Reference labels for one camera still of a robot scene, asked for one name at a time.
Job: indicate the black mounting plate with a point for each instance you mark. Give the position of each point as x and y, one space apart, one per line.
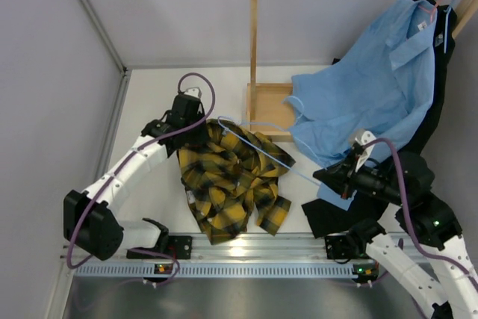
342 249
176 246

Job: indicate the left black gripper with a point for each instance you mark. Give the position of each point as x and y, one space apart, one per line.
202 138

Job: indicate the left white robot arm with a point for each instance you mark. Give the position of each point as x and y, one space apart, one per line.
90 216

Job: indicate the black garment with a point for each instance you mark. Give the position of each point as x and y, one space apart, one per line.
324 217

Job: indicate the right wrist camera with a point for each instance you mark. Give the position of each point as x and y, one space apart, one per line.
362 138

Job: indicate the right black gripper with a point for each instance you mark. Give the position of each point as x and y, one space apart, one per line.
341 177

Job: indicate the slotted cable duct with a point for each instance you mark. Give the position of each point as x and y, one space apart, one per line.
329 270

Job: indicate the light blue wire hanger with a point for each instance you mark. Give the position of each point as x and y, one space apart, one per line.
228 123

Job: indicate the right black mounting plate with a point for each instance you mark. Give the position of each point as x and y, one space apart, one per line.
342 249

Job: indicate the light blue shirt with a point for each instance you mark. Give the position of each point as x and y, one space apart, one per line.
384 84

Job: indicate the yellow black plaid shirt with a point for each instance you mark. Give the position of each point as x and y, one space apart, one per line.
228 181

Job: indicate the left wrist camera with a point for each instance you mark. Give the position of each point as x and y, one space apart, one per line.
194 92

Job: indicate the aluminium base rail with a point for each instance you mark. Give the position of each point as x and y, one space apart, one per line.
263 248

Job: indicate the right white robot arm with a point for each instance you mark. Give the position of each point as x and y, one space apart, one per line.
451 292

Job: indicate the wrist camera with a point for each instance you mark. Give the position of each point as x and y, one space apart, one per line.
362 138
194 92

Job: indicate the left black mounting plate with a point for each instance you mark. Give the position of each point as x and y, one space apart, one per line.
176 246

